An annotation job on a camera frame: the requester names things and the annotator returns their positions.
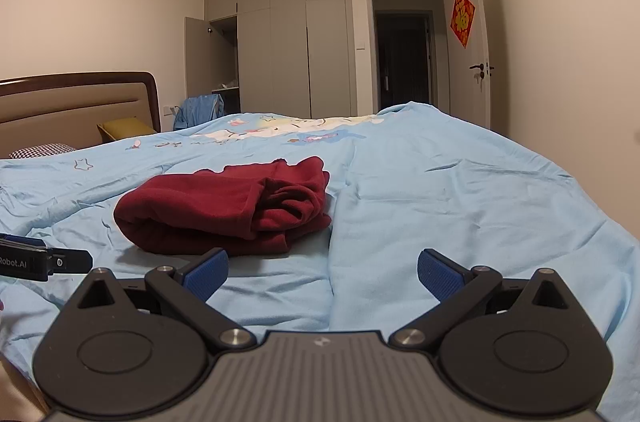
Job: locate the brown padded headboard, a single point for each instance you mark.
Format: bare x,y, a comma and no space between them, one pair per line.
67,108

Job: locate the mustard yellow pillow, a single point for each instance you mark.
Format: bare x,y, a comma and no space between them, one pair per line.
118,129

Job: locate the dark red long-sleeve shirt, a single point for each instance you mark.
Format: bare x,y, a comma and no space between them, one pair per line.
249,209

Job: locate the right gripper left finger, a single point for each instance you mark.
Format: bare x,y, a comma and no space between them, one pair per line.
182,294

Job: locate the black door handle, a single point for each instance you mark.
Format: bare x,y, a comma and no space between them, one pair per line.
482,70

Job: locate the checkered pillow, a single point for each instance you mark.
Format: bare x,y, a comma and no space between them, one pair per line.
38,151

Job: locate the blue garment on chair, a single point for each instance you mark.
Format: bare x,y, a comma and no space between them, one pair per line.
198,110

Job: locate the grey built-in wardrobe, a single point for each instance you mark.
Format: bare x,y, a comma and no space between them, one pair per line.
293,57

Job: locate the red fu door decoration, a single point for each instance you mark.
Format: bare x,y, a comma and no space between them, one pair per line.
461,20

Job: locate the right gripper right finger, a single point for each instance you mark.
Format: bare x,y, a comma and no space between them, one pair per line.
462,294

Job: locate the white bedroom door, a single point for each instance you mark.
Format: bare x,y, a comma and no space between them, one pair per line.
469,97

